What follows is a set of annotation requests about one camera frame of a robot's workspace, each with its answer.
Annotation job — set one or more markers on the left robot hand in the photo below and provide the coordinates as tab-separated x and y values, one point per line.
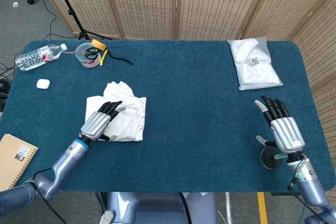
95	125

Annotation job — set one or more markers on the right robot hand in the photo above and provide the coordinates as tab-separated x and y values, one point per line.
287	130

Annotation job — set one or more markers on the white t-shirt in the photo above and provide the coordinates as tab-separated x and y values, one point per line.
131	121

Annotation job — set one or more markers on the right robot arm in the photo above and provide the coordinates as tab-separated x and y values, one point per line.
312	184

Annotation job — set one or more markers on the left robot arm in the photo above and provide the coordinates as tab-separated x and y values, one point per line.
63	161

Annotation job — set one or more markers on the black round disc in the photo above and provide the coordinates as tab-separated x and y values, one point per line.
267	161

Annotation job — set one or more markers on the clear round plastic tub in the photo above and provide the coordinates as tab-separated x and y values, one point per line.
88	61

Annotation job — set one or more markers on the white earbuds case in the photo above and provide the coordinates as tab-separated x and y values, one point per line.
43	83

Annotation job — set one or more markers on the bagged folded white garment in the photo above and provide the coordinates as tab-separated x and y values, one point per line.
256	66

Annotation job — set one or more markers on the brown spiral notebook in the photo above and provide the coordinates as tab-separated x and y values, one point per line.
13	161

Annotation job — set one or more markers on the clear plastic water bottle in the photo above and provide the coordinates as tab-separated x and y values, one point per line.
36	57

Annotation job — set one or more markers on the blue carpet table cover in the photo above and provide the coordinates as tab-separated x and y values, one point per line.
183	161

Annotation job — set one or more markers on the white metal pole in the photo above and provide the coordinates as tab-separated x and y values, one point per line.
228	207

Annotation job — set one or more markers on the blue-grey robot torso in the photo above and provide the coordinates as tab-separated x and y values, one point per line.
157	208

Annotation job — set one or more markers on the black tripod stand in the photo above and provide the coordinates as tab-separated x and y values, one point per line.
72	14

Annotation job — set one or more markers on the white paper scrap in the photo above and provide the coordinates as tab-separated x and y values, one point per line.
15	4

